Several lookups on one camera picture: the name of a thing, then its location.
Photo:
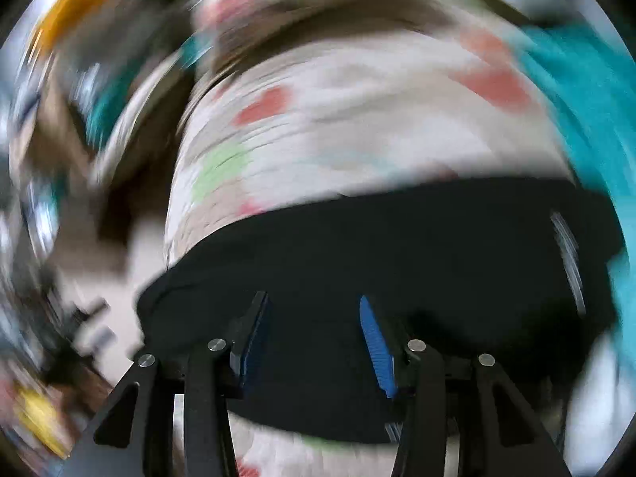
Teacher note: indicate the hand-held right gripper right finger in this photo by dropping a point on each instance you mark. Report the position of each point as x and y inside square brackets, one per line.
[376, 348]

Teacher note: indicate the white printed bed sheet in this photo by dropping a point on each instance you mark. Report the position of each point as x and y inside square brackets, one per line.
[357, 124]

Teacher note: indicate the teal cloth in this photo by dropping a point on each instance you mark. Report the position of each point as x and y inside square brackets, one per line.
[581, 124]

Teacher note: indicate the black pants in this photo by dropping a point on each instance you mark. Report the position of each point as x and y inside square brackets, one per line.
[447, 268]

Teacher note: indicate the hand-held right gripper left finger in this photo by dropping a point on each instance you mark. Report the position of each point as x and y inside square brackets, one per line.
[255, 343]

